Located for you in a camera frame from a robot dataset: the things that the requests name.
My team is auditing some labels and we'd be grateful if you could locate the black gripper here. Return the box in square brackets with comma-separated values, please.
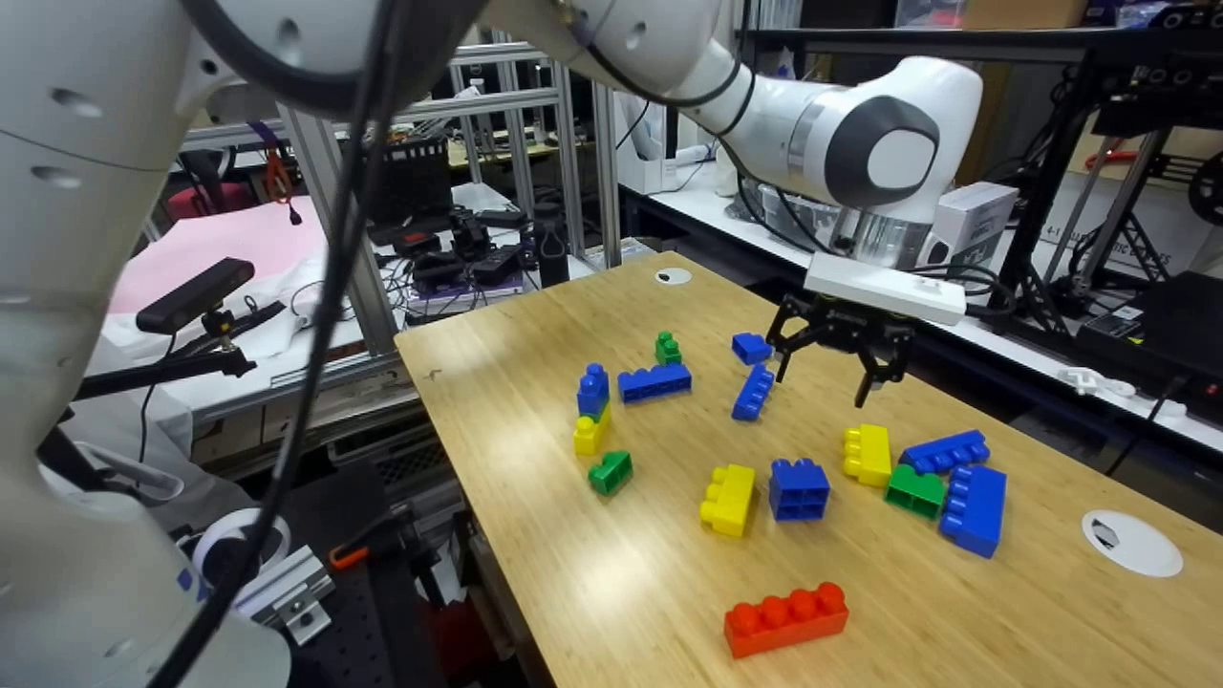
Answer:
[763, 298, 916, 413]

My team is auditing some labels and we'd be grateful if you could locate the square blue building block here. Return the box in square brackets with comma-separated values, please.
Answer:
[763, 453, 834, 526]

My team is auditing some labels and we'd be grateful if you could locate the small blue building block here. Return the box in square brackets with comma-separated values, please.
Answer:
[575, 360, 614, 419]
[731, 330, 778, 371]

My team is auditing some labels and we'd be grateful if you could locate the yellow building block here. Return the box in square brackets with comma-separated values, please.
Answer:
[694, 457, 759, 541]
[568, 413, 614, 462]
[838, 419, 899, 494]

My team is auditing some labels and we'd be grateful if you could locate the long blue building block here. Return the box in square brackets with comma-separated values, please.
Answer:
[899, 424, 992, 476]
[725, 360, 778, 424]
[614, 360, 694, 407]

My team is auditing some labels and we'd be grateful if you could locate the large blue building block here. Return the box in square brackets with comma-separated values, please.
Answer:
[936, 462, 1013, 562]

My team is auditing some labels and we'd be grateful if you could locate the red four-stud building block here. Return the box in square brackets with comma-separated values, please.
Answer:
[722, 577, 851, 660]

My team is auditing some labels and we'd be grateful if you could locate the white cardboard box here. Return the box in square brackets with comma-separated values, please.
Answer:
[916, 181, 1026, 272]

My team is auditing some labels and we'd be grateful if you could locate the white side bench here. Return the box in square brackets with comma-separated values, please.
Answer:
[614, 150, 1223, 453]

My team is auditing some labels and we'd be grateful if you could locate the black metal rack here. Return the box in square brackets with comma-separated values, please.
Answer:
[989, 24, 1223, 336]

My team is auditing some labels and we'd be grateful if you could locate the black equipment case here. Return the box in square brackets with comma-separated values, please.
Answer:
[1066, 269, 1223, 397]

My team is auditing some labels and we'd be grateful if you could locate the black plastic crate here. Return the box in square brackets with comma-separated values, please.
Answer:
[366, 135, 455, 232]

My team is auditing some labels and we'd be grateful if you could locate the pink sheet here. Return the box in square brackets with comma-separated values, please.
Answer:
[107, 195, 336, 322]

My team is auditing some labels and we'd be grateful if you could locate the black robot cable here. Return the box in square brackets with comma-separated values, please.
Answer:
[147, 0, 423, 688]

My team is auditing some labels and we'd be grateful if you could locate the silver metal bracket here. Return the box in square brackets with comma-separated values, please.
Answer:
[232, 545, 336, 644]

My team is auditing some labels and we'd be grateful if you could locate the black stereo camera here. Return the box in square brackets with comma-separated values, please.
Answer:
[130, 255, 259, 336]

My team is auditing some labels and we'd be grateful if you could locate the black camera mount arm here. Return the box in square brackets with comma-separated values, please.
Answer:
[69, 298, 290, 406]

